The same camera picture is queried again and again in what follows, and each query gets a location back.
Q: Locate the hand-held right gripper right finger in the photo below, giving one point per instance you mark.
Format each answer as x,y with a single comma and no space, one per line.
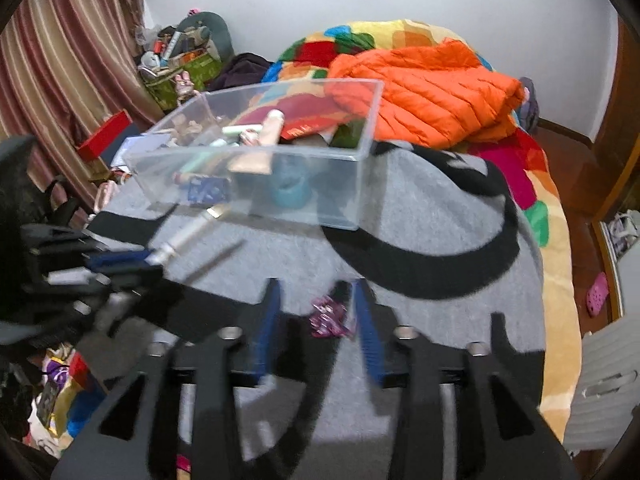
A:
367,332

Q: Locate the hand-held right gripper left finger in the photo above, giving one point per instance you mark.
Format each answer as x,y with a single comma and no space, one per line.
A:
265,330

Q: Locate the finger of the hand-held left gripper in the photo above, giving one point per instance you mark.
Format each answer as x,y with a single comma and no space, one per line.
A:
117,259
115,282

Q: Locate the silver slim tube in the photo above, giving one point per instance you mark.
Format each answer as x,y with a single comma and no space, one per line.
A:
187,235

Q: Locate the small blue box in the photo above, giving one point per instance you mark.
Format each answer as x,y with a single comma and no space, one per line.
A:
207,190

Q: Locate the mint green tube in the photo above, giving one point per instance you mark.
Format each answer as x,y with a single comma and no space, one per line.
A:
202,162

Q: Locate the clear plastic storage box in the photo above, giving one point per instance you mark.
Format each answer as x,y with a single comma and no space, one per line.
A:
330,195

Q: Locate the teal tape roll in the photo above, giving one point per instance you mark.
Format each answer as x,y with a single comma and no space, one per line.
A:
292,185

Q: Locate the beige cosmetic tube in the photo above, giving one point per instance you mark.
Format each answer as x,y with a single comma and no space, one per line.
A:
250,162

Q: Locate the wooden cylinder bottle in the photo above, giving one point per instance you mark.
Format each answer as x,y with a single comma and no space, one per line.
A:
272,127

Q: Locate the red box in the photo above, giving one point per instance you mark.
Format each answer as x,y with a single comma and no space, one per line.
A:
105,135

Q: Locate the grey black blanket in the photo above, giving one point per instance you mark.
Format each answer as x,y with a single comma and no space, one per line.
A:
425,240

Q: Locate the striped curtain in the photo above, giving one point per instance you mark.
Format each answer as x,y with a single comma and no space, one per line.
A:
60,60

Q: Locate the pale green tube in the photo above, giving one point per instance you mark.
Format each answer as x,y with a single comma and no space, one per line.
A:
242,129

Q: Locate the pink rabbit doll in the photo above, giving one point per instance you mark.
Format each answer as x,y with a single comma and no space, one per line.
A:
184,84

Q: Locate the green bag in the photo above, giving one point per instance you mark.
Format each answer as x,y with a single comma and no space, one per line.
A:
175,80

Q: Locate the colourful patchwork blanket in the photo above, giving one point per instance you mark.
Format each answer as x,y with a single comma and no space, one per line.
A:
545,220

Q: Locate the dark red cloth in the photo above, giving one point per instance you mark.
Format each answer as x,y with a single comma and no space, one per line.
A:
310,117

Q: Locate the dark purple clothing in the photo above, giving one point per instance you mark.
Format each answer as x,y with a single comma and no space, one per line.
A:
240,70

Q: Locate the pink clog shoe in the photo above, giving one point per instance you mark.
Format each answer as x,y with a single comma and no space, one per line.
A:
597,294

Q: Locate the white plastic stool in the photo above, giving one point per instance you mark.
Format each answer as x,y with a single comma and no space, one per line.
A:
605,385

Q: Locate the grey green cushion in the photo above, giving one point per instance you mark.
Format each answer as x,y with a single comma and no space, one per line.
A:
207,32

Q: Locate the orange down jacket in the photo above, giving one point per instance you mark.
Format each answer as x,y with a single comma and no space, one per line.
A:
430,95

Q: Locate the white sneakers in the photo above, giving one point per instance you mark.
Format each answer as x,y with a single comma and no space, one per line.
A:
625,232

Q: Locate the wooden wardrobe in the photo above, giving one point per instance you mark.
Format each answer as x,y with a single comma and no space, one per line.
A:
620,120

